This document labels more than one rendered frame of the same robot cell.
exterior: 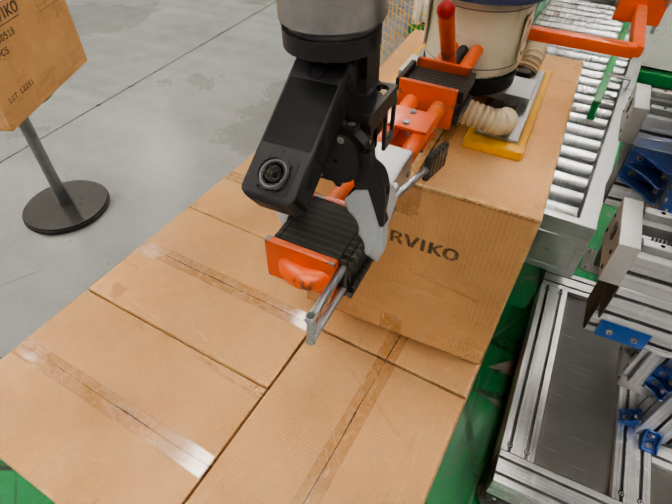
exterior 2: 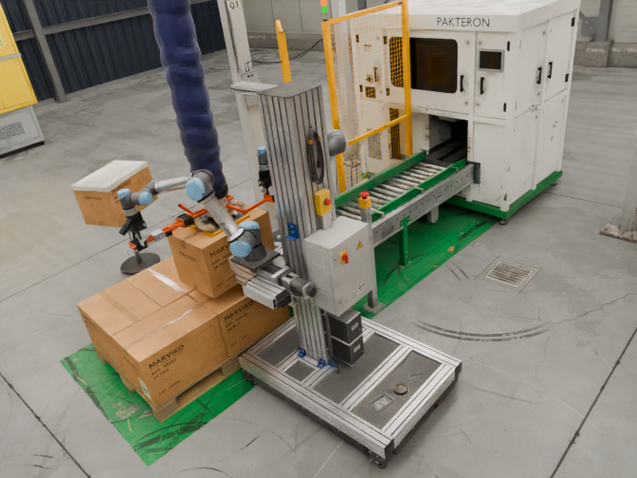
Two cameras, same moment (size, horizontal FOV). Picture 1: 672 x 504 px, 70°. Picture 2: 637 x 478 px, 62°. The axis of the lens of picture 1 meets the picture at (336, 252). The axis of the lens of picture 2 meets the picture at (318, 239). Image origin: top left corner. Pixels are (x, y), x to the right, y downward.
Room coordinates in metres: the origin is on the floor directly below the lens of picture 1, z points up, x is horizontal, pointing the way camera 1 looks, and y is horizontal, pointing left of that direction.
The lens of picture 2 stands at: (-2.03, -2.01, 2.72)
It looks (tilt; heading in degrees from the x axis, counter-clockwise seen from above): 30 degrees down; 20
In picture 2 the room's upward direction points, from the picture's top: 8 degrees counter-clockwise
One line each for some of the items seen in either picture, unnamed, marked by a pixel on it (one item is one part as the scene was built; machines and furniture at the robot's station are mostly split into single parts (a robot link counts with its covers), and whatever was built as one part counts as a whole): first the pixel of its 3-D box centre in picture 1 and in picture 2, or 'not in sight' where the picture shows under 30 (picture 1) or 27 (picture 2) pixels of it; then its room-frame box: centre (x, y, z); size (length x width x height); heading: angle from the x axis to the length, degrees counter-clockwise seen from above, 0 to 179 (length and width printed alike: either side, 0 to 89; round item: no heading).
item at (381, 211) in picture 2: (629, 40); (418, 192); (2.38, -1.43, 0.60); 1.60 x 0.10 x 0.09; 150
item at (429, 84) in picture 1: (433, 91); (185, 220); (0.65, -0.14, 1.20); 0.10 x 0.08 x 0.06; 64
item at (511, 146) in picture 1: (513, 98); (227, 222); (0.84, -0.34, 1.10); 0.34 x 0.10 x 0.05; 154
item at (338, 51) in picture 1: (337, 97); (135, 222); (0.36, 0.00, 1.34); 0.09 x 0.08 x 0.12; 154
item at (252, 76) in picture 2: not in sight; (250, 88); (2.29, -0.02, 1.62); 0.20 x 0.05 x 0.30; 150
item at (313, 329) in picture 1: (389, 225); (150, 242); (0.37, -0.06, 1.20); 0.31 x 0.03 x 0.05; 154
